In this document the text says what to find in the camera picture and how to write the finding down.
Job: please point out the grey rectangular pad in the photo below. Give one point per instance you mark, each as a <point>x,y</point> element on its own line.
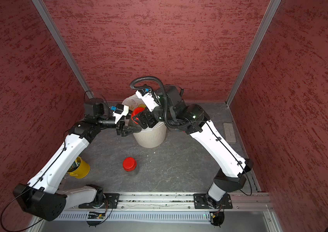
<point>229,133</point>

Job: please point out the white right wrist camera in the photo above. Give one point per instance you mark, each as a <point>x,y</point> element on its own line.
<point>147,97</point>

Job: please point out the cream plastic trash bin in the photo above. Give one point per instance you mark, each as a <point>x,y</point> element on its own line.
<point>151,137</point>

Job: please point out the white printed bin liner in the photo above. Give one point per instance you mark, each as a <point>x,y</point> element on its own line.
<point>133,102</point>

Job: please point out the yellow pencil cup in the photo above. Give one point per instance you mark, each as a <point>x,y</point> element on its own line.
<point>79,169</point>

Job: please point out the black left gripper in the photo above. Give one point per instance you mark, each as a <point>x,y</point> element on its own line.
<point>119,128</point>

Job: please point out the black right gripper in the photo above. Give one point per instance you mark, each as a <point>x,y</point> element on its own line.
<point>144,120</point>

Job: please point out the red lid jar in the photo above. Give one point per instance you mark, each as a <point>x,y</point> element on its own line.
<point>138,118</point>
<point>130,166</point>

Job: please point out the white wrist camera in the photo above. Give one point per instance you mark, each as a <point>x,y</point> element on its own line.
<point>147,97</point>
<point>119,111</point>

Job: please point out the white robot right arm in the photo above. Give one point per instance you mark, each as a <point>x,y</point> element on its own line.
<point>166,105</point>

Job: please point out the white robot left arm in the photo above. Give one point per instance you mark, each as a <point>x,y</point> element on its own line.
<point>41,196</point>

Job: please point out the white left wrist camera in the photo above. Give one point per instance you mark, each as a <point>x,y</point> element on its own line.
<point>119,111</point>

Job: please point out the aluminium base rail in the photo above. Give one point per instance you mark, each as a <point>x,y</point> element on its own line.
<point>184,201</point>

